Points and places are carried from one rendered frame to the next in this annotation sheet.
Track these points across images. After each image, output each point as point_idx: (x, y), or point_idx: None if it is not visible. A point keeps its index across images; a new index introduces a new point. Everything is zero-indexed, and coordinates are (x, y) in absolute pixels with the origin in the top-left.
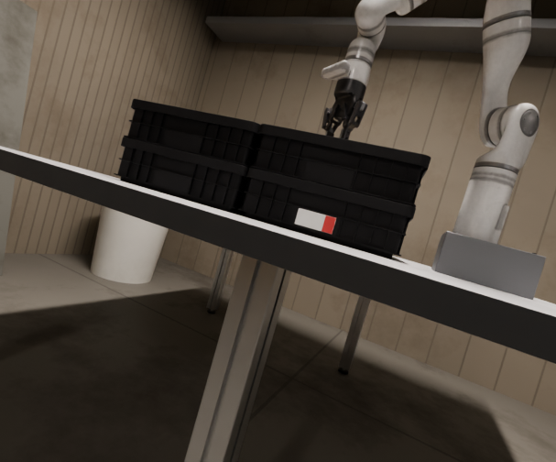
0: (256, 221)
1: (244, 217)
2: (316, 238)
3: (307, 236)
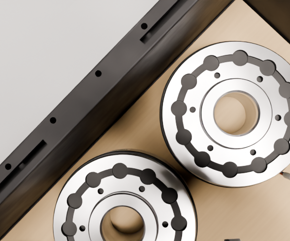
0: (80, 18)
1: (110, 7)
2: (21, 106)
3: None
